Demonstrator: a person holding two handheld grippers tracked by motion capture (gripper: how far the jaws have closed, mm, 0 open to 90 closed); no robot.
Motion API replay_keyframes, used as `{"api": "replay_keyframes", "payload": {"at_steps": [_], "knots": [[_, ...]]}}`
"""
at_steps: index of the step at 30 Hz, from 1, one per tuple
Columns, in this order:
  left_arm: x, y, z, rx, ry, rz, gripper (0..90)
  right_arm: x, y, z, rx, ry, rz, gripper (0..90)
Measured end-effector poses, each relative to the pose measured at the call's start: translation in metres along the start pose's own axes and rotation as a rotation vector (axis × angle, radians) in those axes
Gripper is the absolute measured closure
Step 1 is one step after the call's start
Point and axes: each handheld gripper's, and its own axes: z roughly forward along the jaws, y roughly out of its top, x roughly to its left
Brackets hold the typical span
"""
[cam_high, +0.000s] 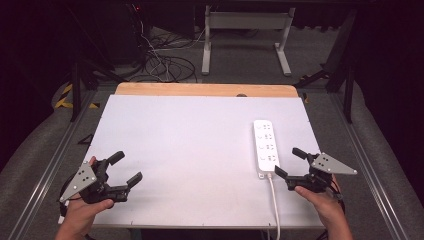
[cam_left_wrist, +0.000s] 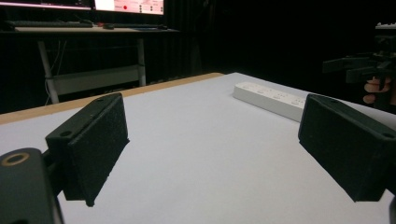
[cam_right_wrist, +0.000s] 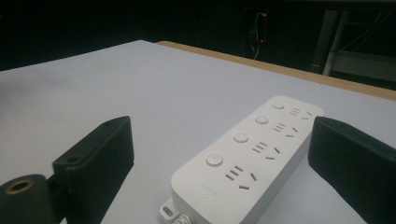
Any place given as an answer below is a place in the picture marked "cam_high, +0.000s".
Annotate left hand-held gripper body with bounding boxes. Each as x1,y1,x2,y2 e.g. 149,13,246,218
59,158,130,205

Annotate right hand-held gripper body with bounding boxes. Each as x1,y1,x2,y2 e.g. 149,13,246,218
285,152,359,194

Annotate white power strip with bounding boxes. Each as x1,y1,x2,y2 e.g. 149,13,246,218
252,119,282,180

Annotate person's right hand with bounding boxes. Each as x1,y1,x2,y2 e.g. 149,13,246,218
294,176,348,228

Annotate person's left hand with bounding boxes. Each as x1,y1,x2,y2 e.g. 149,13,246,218
54,156,115,234

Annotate white table board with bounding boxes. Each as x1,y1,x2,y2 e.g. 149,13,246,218
83,94,325,231

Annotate yellow black hazard tape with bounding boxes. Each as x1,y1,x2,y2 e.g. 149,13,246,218
54,83,101,110

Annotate black metal stand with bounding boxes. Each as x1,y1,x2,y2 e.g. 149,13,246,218
294,9,356,125

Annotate wooden table board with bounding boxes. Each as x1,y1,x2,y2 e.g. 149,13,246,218
114,82,300,99

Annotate black equipment tower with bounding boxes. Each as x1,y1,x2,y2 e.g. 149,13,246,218
108,2,152,65

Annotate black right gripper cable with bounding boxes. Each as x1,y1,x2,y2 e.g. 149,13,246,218
328,178,347,214

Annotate black triangular bracket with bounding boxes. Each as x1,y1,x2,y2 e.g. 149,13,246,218
77,133,96,146

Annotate white power strip cable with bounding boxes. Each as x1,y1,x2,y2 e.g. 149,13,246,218
266,173,282,240

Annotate aluminium rail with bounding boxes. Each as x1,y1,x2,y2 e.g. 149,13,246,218
6,89,99,240
328,92,416,240

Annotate black floor cables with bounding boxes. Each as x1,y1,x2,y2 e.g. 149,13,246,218
139,31,199,84

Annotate white metal stand frame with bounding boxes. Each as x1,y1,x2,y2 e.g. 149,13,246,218
201,4,297,77

